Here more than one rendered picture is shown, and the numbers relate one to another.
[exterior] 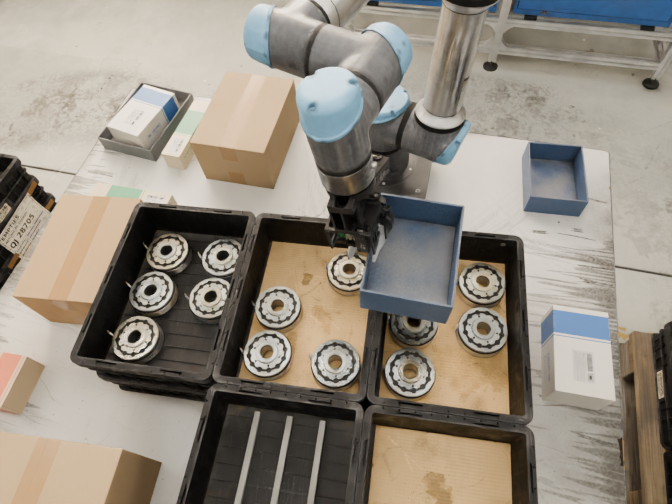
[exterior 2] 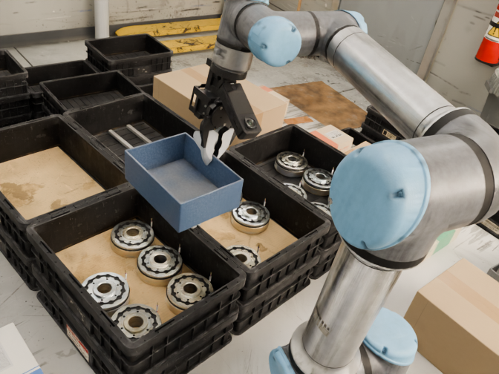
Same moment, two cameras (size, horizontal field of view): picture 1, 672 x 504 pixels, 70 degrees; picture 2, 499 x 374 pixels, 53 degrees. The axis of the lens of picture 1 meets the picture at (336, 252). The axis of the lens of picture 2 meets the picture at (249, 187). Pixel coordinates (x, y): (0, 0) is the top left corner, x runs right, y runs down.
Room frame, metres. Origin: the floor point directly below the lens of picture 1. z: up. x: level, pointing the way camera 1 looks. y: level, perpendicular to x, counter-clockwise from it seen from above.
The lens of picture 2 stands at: (0.87, -0.81, 1.70)
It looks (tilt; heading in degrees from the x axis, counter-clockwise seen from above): 36 degrees down; 115
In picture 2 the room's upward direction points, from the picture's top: 11 degrees clockwise
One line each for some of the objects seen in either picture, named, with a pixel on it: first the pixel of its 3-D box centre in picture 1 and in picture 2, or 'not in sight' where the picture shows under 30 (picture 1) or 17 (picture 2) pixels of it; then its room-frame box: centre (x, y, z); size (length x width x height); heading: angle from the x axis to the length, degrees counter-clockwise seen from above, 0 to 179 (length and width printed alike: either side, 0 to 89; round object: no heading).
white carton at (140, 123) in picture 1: (146, 119); not in sight; (1.21, 0.56, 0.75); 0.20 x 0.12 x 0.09; 150
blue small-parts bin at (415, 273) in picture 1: (412, 256); (182, 178); (0.41, -0.13, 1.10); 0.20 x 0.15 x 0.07; 162
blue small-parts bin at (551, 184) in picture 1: (553, 178); not in sight; (0.81, -0.63, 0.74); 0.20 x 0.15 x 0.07; 165
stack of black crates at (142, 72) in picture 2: not in sight; (128, 83); (-0.95, 1.24, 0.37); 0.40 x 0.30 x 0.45; 71
